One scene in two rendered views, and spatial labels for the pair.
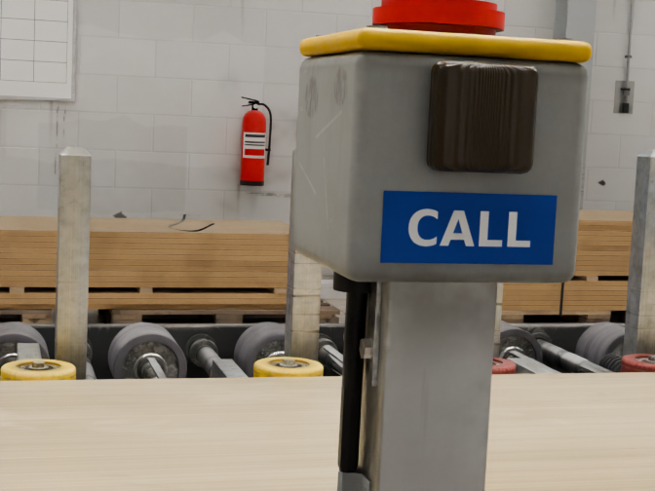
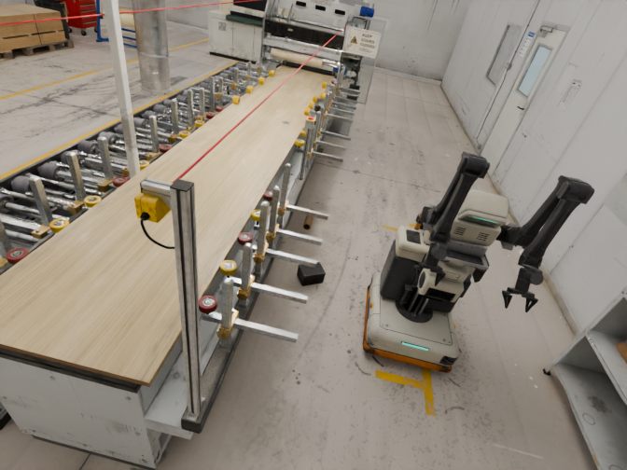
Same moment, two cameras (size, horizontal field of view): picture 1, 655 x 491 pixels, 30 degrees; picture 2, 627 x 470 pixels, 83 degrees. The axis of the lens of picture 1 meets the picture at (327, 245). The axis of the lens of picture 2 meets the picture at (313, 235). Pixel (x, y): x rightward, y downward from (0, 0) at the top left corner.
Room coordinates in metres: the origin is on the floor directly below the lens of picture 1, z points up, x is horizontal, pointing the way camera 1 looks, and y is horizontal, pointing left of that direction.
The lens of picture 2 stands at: (-0.66, 2.48, 2.12)
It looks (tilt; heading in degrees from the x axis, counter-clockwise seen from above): 36 degrees down; 288
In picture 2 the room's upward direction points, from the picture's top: 12 degrees clockwise
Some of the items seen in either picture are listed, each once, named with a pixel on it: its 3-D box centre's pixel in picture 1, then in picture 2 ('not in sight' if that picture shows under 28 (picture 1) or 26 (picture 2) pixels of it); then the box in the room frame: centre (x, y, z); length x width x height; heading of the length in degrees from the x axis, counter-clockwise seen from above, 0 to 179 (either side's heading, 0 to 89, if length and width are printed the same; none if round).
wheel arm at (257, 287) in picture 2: not in sight; (265, 290); (-0.10, 1.34, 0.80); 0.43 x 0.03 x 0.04; 15
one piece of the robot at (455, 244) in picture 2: not in sight; (459, 259); (-0.95, 0.70, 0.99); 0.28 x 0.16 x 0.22; 15
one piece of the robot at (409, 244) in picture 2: not in sight; (427, 269); (-0.85, 0.33, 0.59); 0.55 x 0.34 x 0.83; 15
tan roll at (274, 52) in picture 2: not in sight; (310, 61); (1.73, -2.89, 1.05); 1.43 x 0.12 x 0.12; 15
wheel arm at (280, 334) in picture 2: not in sight; (250, 326); (-0.17, 1.58, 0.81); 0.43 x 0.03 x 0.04; 15
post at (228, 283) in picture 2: not in sight; (226, 319); (-0.08, 1.65, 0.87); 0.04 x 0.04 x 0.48; 15
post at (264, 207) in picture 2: not in sight; (261, 240); (0.05, 1.17, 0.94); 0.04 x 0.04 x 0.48; 15
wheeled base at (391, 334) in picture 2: not in sight; (408, 318); (-0.87, 0.42, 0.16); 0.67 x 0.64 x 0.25; 105
